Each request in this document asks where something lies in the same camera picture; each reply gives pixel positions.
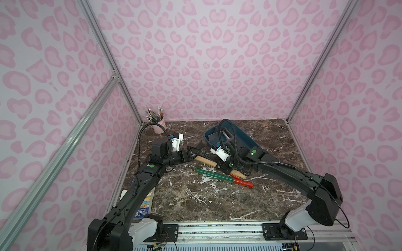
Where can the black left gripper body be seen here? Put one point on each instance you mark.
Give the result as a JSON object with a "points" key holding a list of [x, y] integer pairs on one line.
{"points": [[188, 154]]}

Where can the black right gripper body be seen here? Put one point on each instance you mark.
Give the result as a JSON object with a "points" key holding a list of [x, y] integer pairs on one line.
{"points": [[226, 165]]}

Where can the wooden handle hammer tool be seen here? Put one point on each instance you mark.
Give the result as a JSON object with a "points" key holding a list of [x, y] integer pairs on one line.
{"points": [[229, 171]]}

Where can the teal plastic storage box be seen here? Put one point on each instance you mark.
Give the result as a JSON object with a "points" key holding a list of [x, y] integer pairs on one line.
{"points": [[242, 138]]}

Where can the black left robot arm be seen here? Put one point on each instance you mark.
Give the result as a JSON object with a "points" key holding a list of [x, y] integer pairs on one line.
{"points": [[112, 232]]}

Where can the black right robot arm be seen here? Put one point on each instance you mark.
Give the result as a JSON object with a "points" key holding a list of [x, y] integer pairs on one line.
{"points": [[323, 192]]}

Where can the pink pencil cup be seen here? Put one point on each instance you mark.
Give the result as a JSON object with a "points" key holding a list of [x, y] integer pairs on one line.
{"points": [[159, 129]]}

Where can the colored pencils bunch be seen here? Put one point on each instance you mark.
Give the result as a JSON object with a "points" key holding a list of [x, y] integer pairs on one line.
{"points": [[155, 116]]}

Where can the blue treehouse book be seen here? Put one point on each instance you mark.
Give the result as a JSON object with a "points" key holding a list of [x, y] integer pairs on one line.
{"points": [[145, 207]]}

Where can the white small device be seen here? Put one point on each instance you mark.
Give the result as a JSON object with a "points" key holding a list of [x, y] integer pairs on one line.
{"points": [[123, 194]]}

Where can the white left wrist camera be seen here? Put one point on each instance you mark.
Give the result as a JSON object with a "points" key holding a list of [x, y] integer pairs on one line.
{"points": [[176, 139]]}

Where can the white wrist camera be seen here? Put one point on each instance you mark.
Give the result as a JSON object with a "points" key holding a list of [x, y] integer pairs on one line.
{"points": [[176, 139], [223, 154]]}

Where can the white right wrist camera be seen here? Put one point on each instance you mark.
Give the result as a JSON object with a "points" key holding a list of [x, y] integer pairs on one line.
{"points": [[223, 154]]}

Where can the green rake red handle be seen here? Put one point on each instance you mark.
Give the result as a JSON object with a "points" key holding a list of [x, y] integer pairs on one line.
{"points": [[225, 178]]}

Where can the aluminium front rail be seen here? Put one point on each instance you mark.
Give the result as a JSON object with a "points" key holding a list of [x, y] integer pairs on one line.
{"points": [[248, 236]]}

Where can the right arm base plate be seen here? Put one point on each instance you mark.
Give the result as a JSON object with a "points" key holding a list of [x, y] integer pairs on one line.
{"points": [[277, 232]]}

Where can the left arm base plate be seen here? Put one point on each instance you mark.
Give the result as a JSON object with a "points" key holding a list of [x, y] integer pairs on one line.
{"points": [[167, 232]]}

